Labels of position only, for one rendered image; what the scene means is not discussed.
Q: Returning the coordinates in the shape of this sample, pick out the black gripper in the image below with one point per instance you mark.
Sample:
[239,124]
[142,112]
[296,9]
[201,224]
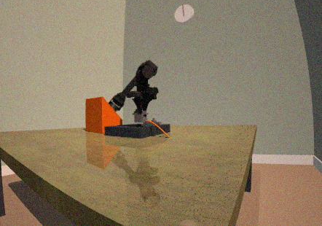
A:
[141,100]

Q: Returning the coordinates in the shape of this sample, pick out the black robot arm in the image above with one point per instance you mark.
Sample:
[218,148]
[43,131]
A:
[145,71]

